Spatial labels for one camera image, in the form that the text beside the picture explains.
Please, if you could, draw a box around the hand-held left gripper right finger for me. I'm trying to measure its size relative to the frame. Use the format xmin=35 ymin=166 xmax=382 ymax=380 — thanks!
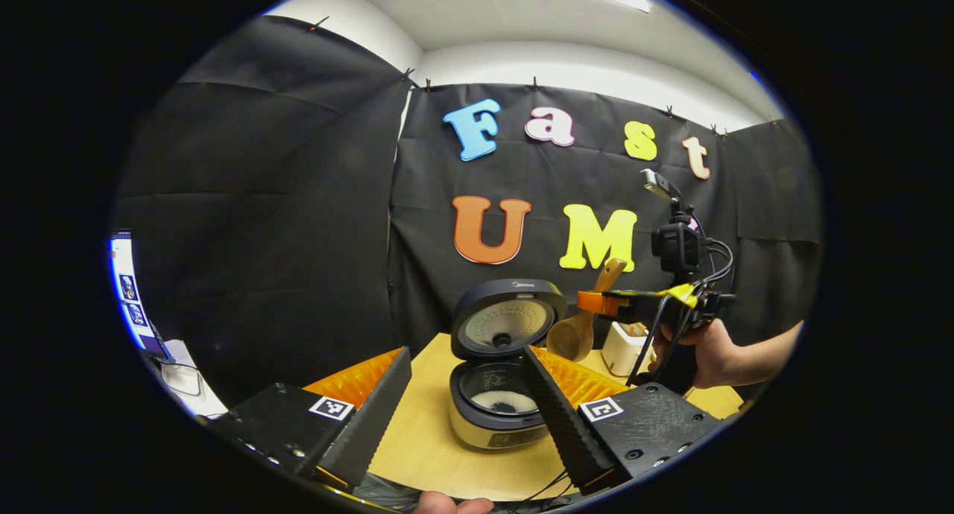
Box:
xmin=519 ymin=345 xmax=724 ymax=494

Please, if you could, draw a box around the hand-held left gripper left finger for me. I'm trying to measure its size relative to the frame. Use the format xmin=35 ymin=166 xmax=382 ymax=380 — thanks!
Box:
xmin=209 ymin=346 xmax=413 ymax=492

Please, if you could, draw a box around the wooden spoon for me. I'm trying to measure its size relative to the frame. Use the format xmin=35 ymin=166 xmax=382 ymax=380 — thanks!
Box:
xmin=546 ymin=258 xmax=628 ymax=362

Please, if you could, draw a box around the white rice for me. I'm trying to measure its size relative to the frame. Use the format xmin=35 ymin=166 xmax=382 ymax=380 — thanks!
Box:
xmin=471 ymin=390 xmax=539 ymax=416

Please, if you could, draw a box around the beige rice cooker black lid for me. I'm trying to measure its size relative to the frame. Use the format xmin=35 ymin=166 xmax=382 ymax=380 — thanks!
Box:
xmin=449 ymin=278 xmax=569 ymax=450

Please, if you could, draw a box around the white toaster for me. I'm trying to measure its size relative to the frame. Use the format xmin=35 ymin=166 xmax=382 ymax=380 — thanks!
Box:
xmin=601 ymin=320 xmax=657 ymax=377

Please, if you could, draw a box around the white desktop device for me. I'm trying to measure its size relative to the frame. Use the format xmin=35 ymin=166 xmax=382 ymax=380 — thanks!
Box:
xmin=160 ymin=339 xmax=229 ymax=418

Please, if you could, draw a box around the computer monitor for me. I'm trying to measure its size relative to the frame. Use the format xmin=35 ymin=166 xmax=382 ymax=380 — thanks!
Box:
xmin=110 ymin=231 xmax=169 ymax=355

